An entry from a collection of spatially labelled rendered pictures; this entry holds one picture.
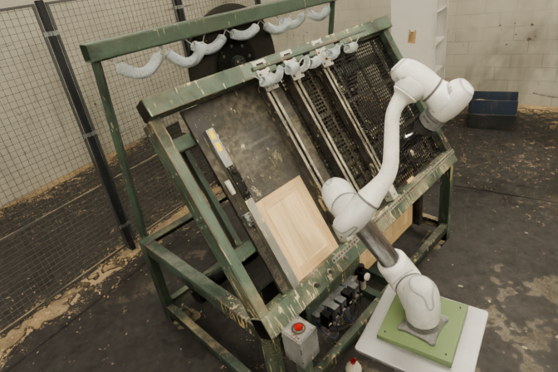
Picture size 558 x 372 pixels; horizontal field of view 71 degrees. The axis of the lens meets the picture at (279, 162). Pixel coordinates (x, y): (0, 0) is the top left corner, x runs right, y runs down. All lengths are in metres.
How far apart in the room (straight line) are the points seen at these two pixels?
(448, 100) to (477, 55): 5.55
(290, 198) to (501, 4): 5.27
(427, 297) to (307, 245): 0.70
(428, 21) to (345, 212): 4.32
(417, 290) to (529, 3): 5.48
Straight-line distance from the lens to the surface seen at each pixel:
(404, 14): 5.71
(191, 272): 2.61
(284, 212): 2.20
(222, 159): 2.05
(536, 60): 7.00
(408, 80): 1.50
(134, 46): 2.43
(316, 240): 2.31
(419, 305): 1.95
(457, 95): 1.51
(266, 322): 2.07
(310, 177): 2.32
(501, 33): 6.95
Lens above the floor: 2.41
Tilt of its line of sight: 26 degrees down
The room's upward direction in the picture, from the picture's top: 9 degrees counter-clockwise
